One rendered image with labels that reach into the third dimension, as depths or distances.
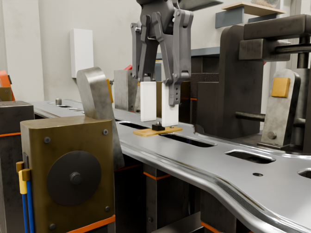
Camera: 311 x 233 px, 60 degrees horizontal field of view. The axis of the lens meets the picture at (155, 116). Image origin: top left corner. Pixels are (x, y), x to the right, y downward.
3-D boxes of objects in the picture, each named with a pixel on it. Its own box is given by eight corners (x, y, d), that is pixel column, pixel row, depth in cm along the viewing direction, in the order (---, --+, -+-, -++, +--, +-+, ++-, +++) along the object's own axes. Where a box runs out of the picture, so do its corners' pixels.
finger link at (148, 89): (142, 82, 46) (139, 82, 47) (142, 122, 47) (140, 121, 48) (156, 81, 48) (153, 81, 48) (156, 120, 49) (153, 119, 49)
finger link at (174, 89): (175, 71, 42) (189, 71, 40) (175, 103, 43) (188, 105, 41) (168, 71, 42) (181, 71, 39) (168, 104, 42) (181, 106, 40)
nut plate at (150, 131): (170, 126, 50) (170, 120, 50) (183, 130, 47) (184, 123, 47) (131, 132, 45) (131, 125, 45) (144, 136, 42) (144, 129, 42)
